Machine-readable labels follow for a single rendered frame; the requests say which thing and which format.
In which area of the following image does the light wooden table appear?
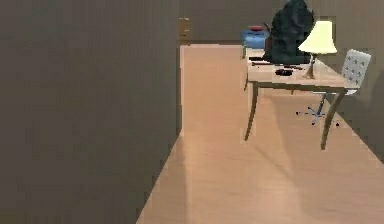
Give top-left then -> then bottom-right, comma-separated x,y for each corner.
243,48 -> 358,151

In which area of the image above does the dark green house plant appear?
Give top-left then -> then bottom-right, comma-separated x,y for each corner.
262,0 -> 316,65

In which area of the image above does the blue bed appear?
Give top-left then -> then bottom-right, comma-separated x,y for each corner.
240,29 -> 271,50

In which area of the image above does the white office chair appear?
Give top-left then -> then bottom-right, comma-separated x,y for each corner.
295,48 -> 372,128

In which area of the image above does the yellow shade table lamp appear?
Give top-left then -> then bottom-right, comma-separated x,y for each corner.
297,20 -> 338,80

